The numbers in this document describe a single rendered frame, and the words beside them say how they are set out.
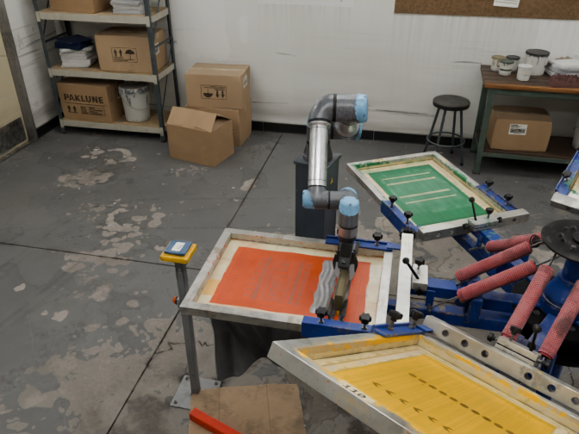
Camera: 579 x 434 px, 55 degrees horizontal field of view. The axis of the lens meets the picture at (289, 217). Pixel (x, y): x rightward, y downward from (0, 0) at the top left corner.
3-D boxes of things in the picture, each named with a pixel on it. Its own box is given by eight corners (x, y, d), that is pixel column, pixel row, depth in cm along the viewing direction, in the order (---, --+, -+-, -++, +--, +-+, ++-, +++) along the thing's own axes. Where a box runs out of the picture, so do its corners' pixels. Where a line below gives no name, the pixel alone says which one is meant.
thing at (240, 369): (219, 381, 244) (212, 306, 222) (221, 375, 247) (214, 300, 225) (323, 399, 236) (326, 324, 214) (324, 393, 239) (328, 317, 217)
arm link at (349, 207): (359, 195, 217) (360, 205, 209) (357, 219, 222) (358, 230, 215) (339, 194, 217) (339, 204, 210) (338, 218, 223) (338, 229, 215)
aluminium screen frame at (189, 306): (180, 313, 219) (179, 306, 217) (226, 234, 268) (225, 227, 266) (382, 344, 204) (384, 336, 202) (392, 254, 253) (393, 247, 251)
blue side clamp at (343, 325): (301, 336, 210) (301, 322, 206) (303, 327, 214) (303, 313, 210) (382, 348, 204) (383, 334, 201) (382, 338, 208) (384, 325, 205)
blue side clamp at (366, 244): (324, 253, 256) (325, 240, 253) (326, 247, 260) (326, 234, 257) (390, 261, 251) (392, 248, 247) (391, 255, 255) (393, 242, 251)
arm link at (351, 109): (331, 117, 281) (333, 89, 226) (360, 118, 280) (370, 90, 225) (330, 141, 280) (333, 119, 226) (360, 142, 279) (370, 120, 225)
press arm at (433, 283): (409, 294, 223) (411, 284, 220) (410, 285, 228) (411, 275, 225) (454, 300, 220) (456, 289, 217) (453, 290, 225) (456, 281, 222)
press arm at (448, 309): (250, 297, 242) (250, 286, 239) (254, 288, 247) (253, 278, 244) (556, 340, 219) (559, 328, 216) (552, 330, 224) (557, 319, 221)
